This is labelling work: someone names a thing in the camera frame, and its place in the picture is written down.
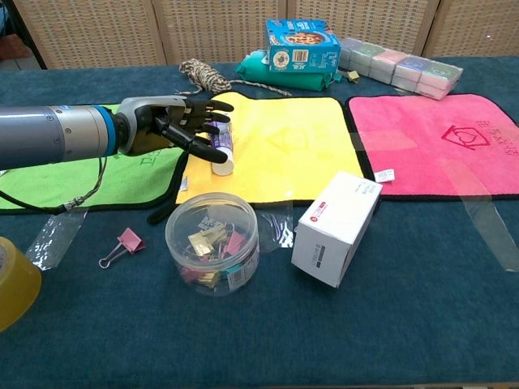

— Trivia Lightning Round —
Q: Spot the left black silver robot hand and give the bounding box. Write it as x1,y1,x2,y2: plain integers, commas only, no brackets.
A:
114,95,236,165

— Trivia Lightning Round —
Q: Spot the purple toothpaste tube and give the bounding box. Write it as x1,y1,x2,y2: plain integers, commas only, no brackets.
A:
206,118,236,177

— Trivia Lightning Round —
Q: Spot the green microfiber cloth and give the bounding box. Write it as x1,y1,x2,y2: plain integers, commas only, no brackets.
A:
0,104,188,216

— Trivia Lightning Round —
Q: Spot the brown white twine bundle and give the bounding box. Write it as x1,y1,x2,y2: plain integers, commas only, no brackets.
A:
178,58,294,99

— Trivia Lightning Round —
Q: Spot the woven folding screen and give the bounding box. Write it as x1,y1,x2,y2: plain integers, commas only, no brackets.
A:
11,0,519,71

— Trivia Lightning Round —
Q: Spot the pink binder clip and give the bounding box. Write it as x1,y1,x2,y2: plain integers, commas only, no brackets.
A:
97,227,147,270

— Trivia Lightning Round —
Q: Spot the teal green wipes pack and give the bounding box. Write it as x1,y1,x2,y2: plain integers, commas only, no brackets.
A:
234,51,344,92

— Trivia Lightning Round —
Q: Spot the clear tub of binder clips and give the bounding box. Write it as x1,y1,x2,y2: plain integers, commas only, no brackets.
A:
164,191,261,297

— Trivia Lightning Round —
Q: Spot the yellow microfiber cloth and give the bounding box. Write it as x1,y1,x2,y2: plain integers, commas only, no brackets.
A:
147,92,365,226

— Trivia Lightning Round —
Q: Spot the black stand pole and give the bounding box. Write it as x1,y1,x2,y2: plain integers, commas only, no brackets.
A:
11,0,48,71

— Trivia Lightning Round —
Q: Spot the clear tape strip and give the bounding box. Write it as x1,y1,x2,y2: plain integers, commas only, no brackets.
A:
25,207,89,272
439,156,519,273

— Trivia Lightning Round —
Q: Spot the small clear plastic bag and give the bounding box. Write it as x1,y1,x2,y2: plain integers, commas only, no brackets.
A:
258,202,294,250

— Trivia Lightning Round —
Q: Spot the blue cookie box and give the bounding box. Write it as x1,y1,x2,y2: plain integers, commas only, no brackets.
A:
264,18,342,75

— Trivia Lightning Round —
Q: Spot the yellow packing tape roll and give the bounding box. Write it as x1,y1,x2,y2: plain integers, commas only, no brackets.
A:
0,236,43,334

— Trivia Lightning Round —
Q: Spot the white cardboard box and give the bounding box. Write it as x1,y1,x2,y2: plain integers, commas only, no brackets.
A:
290,170,384,289

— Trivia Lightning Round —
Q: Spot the clear multicolour tissue pack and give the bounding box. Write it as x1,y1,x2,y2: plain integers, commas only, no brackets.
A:
337,36,465,101

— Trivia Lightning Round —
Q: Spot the dark blue tablecloth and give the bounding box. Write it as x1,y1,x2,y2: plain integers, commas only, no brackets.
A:
0,56,519,387

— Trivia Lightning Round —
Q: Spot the pink microfiber cloth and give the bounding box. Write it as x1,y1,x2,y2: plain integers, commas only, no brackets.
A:
344,93,519,203

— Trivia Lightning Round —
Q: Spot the braided arm cable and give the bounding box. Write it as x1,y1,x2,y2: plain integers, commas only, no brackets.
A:
0,155,109,216

